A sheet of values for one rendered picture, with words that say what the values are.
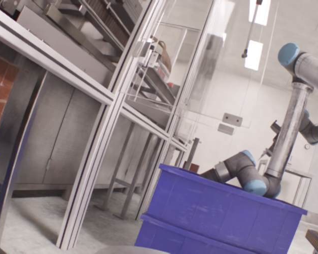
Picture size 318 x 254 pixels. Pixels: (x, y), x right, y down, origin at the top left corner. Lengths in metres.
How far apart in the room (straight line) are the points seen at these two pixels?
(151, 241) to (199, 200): 0.25
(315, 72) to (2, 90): 1.02
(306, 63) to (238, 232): 0.71
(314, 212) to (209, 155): 2.75
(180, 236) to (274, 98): 5.34
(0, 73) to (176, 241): 0.82
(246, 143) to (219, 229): 4.91
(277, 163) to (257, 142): 4.70
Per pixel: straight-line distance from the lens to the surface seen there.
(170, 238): 1.05
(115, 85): 0.93
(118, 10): 1.24
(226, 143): 5.86
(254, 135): 5.91
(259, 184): 1.08
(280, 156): 1.20
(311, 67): 1.10
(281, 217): 1.05
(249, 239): 1.04
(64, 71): 0.67
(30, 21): 0.66
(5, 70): 0.64
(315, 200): 6.17
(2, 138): 1.02
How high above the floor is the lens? 0.46
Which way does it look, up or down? 6 degrees up
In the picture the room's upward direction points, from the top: 20 degrees clockwise
